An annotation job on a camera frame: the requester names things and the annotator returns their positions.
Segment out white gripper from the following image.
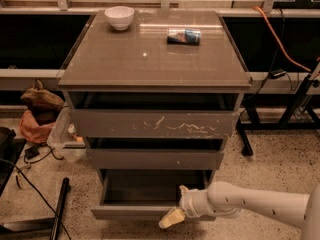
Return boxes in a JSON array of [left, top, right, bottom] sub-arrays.
[[158, 185, 208, 229]]

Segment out grey bottom drawer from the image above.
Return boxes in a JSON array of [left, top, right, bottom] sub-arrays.
[[91, 169, 214, 221]]

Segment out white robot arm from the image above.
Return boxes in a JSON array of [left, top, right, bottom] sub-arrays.
[[159, 181, 320, 240]]

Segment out grey middle drawer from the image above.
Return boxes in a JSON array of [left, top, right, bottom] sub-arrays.
[[87, 138, 224, 170]]

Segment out scratched grey top drawer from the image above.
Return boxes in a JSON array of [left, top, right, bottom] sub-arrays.
[[70, 92, 239, 139]]

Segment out grey drawer cabinet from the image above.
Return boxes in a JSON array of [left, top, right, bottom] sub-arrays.
[[57, 9, 252, 222]]

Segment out clear plastic container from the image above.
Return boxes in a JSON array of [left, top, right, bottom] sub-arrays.
[[47, 107, 86, 162]]

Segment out black floor stand bar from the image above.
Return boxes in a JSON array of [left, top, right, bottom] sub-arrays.
[[0, 177, 71, 240]]

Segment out orange cloth bag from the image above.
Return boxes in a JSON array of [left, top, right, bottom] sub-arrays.
[[19, 110, 57, 144]]

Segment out black plug on floor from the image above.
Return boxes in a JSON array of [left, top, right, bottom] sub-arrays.
[[25, 146, 39, 159]]

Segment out blue crushed soda can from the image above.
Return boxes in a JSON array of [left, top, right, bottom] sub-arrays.
[[167, 28, 201, 45]]

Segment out brown cloth bag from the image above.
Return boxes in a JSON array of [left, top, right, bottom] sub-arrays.
[[20, 79, 64, 111]]

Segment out black equipment left edge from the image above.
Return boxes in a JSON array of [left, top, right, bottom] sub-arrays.
[[0, 127, 26, 195]]

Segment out white ceramic bowl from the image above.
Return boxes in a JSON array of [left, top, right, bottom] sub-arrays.
[[104, 6, 135, 30]]

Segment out black table leg frame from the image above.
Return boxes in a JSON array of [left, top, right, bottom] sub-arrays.
[[236, 63, 320, 156]]

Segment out black floor cable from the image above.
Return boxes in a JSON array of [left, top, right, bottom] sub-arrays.
[[0, 158, 72, 240]]

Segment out black power adapter on rail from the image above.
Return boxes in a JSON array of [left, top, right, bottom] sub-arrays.
[[269, 69, 286, 79]]

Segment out orange cable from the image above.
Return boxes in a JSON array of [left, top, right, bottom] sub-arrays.
[[253, 5, 313, 74]]

